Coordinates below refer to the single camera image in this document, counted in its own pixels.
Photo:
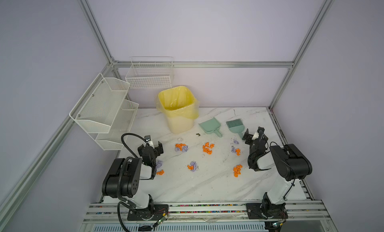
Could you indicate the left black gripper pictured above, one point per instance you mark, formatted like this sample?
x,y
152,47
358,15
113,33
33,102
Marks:
x,y
150,149

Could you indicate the green hand brush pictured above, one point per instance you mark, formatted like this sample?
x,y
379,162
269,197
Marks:
x,y
237,127

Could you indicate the green plastic dustpan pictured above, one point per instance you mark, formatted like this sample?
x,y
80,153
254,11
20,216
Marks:
x,y
211,126

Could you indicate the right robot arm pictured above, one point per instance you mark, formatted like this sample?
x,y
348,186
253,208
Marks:
x,y
292,166

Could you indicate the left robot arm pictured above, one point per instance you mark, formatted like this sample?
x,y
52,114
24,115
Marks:
x,y
123,178

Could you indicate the purple orange scraps right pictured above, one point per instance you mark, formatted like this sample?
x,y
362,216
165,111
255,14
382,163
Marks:
x,y
236,151

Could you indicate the orange purple scraps left-centre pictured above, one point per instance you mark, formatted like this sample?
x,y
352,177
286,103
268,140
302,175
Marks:
x,y
181,148

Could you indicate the orange scraps lower right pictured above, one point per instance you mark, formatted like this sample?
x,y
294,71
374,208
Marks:
x,y
237,170

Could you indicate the purple orange scraps lower centre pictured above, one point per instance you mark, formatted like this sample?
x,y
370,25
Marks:
x,y
193,166

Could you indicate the orange scraps centre pile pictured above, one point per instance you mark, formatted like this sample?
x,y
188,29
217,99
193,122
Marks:
x,y
207,148

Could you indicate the orange scrap far left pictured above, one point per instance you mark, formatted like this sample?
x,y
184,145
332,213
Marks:
x,y
160,172

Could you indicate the lower white mesh shelf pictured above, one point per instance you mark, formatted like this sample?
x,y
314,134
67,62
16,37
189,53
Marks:
x,y
121,125

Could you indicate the white mesh shelf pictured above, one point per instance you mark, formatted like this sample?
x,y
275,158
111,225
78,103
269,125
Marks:
x,y
121,125
97,109

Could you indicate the yellow lined trash bin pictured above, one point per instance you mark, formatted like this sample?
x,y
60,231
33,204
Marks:
x,y
180,108

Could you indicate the upper white mesh shelf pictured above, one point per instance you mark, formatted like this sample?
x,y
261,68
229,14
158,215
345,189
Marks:
x,y
97,109

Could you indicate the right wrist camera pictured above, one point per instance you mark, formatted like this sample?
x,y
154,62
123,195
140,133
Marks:
x,y
255,136

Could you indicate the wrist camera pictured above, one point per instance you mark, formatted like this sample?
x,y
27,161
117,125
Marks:
x,y
255,136
149,141

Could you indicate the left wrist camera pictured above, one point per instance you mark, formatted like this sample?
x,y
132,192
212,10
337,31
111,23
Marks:
x,y
149,141

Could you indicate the white wire basket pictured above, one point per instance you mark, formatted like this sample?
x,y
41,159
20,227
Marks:
x,y
150,73

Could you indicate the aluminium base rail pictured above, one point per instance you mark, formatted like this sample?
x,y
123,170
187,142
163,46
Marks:
x,y
298,216

